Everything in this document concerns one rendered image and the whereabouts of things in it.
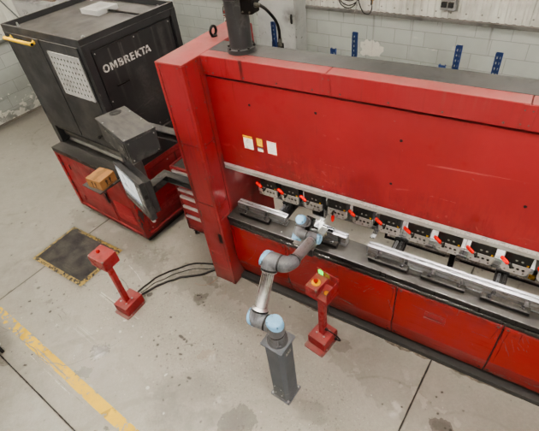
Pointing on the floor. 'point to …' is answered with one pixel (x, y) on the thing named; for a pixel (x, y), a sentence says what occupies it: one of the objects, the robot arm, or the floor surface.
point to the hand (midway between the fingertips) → (314, 227)
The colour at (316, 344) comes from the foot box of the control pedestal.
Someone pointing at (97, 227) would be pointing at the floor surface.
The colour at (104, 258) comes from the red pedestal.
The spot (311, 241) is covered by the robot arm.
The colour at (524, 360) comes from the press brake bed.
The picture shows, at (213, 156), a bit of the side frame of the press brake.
